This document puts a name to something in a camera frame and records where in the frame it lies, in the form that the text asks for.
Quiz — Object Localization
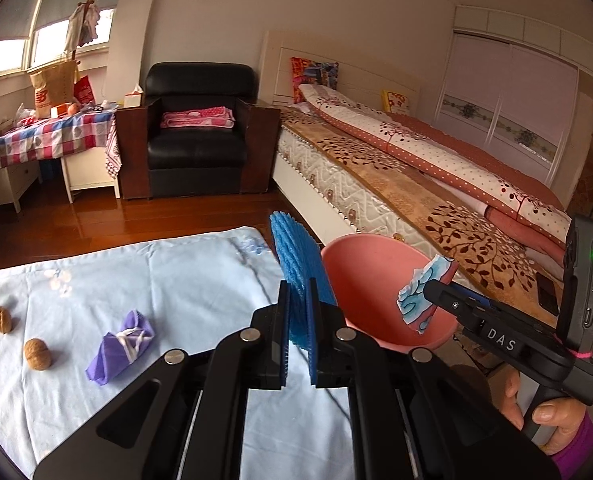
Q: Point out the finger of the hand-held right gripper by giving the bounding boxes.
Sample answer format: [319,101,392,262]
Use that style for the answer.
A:
[447,283,495,309]
[423,278,483,319]

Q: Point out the brown paper bag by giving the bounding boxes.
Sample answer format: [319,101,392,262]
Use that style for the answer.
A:
[29,60,77,119]

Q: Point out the colourful printed pillow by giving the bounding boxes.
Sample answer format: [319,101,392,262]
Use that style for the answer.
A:
[290,56,340,101]

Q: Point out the pink plastic bin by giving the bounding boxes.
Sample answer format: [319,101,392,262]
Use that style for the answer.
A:
[321,233,460,355]

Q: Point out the light blue cloth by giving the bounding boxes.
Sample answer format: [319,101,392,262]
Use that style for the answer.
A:
[0,225,358,480]

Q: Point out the person's right forearm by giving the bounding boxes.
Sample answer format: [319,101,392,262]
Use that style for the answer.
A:
[551,407,593,480]

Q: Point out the white bed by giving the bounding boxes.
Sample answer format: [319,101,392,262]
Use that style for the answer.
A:
[259,30,577,342]

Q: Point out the white desk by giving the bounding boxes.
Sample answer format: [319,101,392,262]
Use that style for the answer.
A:
[0,150,122,214]

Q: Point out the blue foam net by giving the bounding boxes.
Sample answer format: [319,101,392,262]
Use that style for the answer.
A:
[269,211,338,351]

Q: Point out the white wardrobe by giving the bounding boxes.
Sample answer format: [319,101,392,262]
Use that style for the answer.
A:
[437,5,593,213]

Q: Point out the pink folded blanket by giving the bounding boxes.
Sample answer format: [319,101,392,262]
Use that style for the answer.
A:
[160,106,237,130]

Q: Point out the black rectangular device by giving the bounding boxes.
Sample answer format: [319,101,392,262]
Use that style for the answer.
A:
[534,272,562,317]

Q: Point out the yellow printed pillow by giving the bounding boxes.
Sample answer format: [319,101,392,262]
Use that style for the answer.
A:
[381,89,420,116]

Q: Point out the person's right hand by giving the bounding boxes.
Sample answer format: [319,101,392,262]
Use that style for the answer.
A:
[501,367,593,457]

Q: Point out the checkered tablecloth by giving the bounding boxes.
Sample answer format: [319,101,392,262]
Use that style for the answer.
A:
[0,107,123,179]

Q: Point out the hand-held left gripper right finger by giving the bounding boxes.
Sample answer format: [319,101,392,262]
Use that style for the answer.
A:
[308,279,562,480]

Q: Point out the black leather armchair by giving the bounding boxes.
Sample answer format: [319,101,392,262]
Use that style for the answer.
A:
[115,62,282,201]

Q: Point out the red bag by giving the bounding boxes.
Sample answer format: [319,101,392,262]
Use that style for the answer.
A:
[73,75,98,107]

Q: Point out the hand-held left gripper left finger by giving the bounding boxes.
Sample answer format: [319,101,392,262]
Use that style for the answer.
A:
[34,280,292,480]

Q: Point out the brown leaf-print blanket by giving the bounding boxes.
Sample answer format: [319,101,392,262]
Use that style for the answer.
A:
[281,106,567,332]

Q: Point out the floral quilt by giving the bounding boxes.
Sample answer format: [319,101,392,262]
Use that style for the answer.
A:
[299,83,572,249]

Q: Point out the blue and white paper scrap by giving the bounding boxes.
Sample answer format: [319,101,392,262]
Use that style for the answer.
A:
[395,254,458,334]

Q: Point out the purple packet with white tie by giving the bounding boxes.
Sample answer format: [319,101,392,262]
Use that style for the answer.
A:
[85,309,156,386]

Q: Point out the coat rack with clothes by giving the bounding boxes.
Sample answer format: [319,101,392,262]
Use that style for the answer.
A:
[64,0,116,64]

